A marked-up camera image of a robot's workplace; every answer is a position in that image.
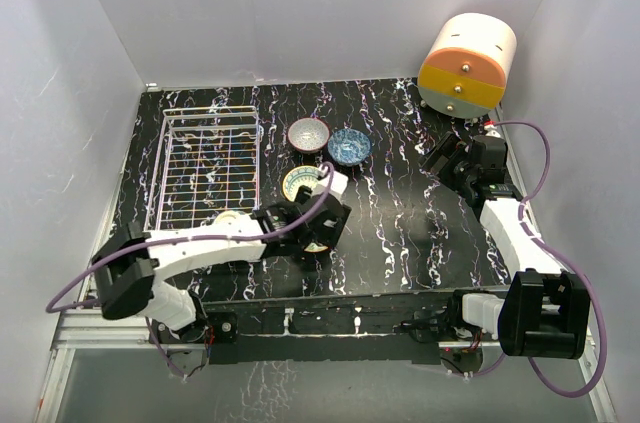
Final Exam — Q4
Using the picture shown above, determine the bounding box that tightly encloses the orange flower leaf bowl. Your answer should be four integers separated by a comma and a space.
304, 243, 328, 253

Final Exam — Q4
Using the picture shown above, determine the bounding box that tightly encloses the cylindrical drawer cabinet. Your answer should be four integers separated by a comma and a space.
417, 13, 517, 119

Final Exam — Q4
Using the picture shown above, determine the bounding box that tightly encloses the grey bowl red rim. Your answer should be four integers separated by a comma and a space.
287, 117, 331, 154

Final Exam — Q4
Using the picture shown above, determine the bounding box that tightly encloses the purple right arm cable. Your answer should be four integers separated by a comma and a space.
439, 120, 609, 398

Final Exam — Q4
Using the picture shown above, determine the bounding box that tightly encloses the aluminium frame rail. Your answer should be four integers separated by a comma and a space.
32, 277, 171, 423

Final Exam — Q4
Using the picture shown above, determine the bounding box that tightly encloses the yellow sun pattern bowl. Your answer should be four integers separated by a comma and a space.
282, 165, 324, 202

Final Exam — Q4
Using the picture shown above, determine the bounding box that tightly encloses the orange blue swirl bowl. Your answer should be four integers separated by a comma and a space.
214, 210, 248, 224

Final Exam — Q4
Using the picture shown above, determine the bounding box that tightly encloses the blue patterned bowl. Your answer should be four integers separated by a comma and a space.
327, 128, 372, 167

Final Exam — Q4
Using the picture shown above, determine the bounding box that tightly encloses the white wire dish rack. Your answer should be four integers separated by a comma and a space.
144, 105, 261, 230

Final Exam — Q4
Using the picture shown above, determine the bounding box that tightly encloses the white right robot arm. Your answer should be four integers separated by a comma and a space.
426, 132, 591, 359

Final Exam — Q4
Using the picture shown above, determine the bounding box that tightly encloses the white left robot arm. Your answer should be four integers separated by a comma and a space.
92, 166, 351, 342

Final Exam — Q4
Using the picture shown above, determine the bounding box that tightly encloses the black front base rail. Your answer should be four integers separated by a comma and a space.
147, 290, 511, 367

